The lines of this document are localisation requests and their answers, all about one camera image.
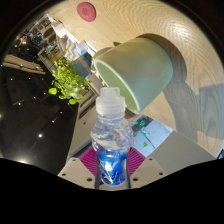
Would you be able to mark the dark-framed decorated window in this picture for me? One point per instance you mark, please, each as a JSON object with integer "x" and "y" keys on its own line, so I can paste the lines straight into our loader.
{"x": 151, "y": 135}

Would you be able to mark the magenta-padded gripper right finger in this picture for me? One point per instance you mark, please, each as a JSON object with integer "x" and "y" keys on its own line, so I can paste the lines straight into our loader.
{"x": 136, "y": 161}

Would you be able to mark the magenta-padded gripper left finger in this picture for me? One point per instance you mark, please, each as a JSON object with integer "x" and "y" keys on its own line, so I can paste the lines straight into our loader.
{"x": 86, "y": 161}

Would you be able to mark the light blue tissue pack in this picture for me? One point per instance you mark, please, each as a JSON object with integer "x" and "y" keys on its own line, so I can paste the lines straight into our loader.
{"x": 81, "y": 48}

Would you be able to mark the group of ceiling lights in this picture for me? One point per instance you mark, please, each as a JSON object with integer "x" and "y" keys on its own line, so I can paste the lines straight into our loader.
{"x": 40, "y": 135}

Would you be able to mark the light green mug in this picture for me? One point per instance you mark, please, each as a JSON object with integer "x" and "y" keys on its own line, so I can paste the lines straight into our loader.
{"x": 146, "y": 70}

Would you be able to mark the clear blue-labelled water bottle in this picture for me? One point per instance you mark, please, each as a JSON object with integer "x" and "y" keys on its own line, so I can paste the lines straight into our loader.
{"x": 111, "y": 140}

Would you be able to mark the white rectangular box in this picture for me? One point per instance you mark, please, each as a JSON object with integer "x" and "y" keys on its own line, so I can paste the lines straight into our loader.
{"x": 60, "y": 29}

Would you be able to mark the group of round-backed chairs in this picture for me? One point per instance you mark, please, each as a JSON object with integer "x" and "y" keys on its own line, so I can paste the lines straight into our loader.
{"x": 36, "y": 36}

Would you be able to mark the potted green leafy plant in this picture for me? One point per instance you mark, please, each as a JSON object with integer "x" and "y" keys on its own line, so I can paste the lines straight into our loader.
{"x": 66, "y": 80}

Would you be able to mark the flat round red coaster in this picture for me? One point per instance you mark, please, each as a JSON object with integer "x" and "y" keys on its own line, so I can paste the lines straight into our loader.
{"x": 86, "y": 11}

